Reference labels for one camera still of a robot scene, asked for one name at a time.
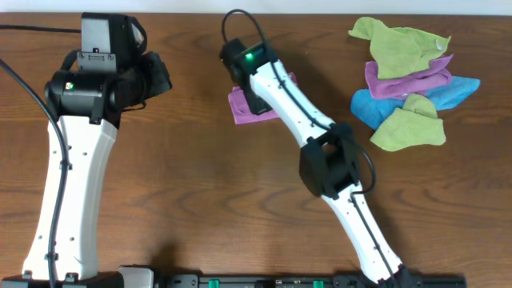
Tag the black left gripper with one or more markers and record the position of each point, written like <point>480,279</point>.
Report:
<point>158,76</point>

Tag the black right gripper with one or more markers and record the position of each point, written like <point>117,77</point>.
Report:
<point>258,108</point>

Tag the purple microfiber cloth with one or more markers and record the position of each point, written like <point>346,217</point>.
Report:
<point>245,108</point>

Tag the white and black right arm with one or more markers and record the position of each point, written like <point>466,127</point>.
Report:
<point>329,155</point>

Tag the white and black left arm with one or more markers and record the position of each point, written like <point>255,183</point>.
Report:
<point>64,249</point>

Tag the blue microfiber cloth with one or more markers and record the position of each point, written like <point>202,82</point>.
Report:
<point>374,112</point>

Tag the green cloth at pile top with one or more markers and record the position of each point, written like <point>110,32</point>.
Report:
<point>399,51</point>

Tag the green cloth near pile front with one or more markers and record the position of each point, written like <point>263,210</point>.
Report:
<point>415,124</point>

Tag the purple cloth in pile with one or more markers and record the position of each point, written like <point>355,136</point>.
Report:
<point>416,83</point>

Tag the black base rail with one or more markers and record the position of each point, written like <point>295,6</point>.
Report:
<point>337,281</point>

